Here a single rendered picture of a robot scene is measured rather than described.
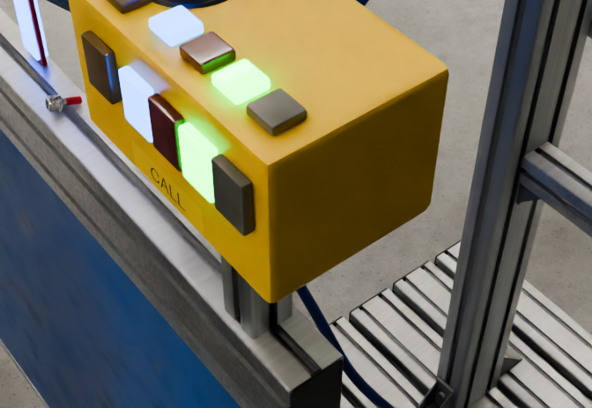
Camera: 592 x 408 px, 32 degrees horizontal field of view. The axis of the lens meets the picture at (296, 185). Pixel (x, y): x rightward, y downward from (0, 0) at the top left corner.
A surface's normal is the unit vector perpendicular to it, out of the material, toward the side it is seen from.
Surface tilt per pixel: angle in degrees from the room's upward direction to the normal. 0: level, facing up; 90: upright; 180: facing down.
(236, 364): 90
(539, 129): 90
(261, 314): 90
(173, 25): 0
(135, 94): 90
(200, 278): 0
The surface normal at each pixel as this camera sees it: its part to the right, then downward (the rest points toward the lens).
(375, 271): 0.00, -0.70
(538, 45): 0.62, 0.56
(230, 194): -0.79, 0.44
